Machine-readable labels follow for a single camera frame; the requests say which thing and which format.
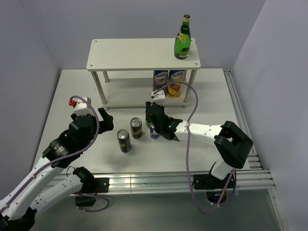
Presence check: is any black can front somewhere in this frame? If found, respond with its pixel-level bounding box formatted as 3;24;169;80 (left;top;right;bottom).
117;129;131;153

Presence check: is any yellow pineapple juice carton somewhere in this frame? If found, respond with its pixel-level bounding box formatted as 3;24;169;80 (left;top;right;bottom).
167;70;185;97

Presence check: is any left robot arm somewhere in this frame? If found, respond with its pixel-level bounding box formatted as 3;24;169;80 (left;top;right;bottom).
0;108;114;231

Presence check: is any aluminium front rail frame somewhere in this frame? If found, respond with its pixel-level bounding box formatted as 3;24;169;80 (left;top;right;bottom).
45;168;276;197

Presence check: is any blue silver can left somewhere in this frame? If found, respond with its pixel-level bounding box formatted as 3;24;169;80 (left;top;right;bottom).
150;124;160;140

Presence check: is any black can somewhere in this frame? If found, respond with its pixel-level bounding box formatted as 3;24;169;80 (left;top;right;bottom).
117;129;131;153
130;117;142;139

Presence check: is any white two-tier shelf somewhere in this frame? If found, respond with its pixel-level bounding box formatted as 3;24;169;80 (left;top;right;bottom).
87;38;201;109

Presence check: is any purple grape juice carton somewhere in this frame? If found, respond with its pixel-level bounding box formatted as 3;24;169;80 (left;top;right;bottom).
153;70;168;91

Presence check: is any aluminium right side rail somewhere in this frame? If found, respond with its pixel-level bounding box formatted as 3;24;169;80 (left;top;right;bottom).
222;67;289;231

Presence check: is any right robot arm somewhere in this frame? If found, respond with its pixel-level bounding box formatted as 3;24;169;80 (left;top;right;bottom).
145;103;253;190

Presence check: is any green glass bottle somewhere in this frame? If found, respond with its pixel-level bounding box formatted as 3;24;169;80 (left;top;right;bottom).
174;14;191;60
145;115;151;128

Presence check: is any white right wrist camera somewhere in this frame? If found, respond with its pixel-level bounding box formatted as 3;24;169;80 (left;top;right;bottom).
151;90;166;101

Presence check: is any black can rear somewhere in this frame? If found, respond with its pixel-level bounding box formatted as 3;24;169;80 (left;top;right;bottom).
130;117;142;139

